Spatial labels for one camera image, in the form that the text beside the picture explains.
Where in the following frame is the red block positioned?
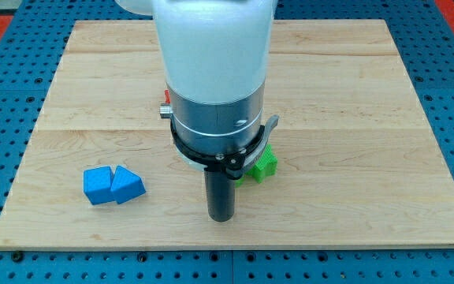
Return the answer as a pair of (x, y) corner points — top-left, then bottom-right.
(164, 89), (170, 104)

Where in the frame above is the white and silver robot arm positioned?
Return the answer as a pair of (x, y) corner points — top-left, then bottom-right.
(117, 0), (277, 169)

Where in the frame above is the green star block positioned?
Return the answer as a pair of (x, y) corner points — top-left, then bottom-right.
(235, 144), (278, 187)

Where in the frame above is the blue triangle block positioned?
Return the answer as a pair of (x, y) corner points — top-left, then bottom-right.
(110, 166), (146, 204)

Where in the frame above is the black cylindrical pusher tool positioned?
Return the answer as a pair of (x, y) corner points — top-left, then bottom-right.
(204, 170), (235, 222)

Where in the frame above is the wooden board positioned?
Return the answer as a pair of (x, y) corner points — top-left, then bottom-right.
(0, 20), (454, 252)

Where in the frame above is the blue cube block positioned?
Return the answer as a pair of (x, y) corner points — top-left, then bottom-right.
(83, 166), (114, 205)

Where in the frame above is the black clamp ring with lever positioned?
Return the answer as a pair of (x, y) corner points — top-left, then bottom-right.
(169, 114), (280, 181)

